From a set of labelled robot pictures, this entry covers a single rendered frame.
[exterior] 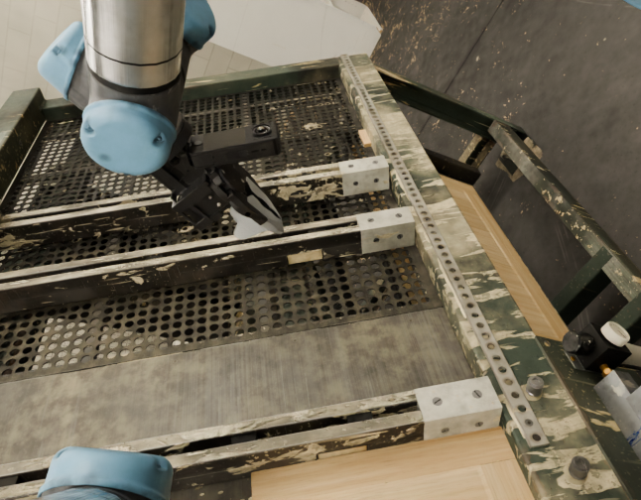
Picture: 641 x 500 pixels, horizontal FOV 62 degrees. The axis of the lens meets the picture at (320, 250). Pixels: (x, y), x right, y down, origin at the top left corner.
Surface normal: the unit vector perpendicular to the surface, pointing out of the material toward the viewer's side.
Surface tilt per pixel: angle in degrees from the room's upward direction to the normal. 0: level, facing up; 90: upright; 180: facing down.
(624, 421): 0
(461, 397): 60
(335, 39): 90
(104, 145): 90
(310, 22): 90
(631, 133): 0
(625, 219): 0
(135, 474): 105
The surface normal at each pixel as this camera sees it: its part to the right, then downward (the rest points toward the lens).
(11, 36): 0.13, 0.65
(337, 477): -0.09, -0.76
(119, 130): 0.03, 0.80
